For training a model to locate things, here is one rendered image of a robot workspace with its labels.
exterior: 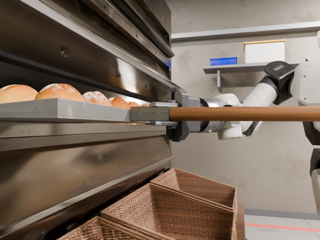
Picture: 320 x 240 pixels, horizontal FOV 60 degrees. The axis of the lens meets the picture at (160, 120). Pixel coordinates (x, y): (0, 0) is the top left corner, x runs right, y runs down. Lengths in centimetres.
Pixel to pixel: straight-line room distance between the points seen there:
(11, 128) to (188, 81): 341
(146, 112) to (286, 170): 348
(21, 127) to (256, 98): 79
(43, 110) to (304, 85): 89
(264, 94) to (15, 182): 87
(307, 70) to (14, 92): 91
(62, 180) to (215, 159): 318
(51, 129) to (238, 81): 331
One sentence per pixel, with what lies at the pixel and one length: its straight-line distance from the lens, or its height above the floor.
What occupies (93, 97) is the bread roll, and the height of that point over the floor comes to 122.
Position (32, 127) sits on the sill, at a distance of 80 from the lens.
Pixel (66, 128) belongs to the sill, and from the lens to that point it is 92.
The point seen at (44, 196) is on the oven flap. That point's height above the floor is 98.
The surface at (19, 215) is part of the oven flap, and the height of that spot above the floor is 95.
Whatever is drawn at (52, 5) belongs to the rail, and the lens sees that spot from 67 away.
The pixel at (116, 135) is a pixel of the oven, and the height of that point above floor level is 113.
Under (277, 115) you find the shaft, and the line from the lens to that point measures 59.
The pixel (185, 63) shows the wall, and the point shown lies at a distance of 405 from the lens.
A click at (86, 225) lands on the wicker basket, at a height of 84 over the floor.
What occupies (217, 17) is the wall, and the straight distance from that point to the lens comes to 419.
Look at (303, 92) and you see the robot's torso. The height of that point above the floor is 128.
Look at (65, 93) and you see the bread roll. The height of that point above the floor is 122.
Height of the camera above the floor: 117
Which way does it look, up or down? 1 degrees up
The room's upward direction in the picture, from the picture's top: straight up
